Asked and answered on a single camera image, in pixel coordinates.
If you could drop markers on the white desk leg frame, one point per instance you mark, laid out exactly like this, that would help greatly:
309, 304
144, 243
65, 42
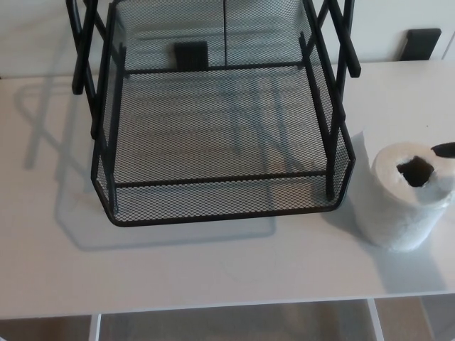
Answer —
95, 328
374, 323

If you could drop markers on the white toilet paper roll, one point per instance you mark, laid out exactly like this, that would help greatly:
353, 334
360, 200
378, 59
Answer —
394, 213

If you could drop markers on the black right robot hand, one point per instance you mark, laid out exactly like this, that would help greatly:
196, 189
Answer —
446, 150

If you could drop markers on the black mesh file tray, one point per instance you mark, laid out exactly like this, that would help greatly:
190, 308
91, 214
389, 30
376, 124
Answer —
220, 216

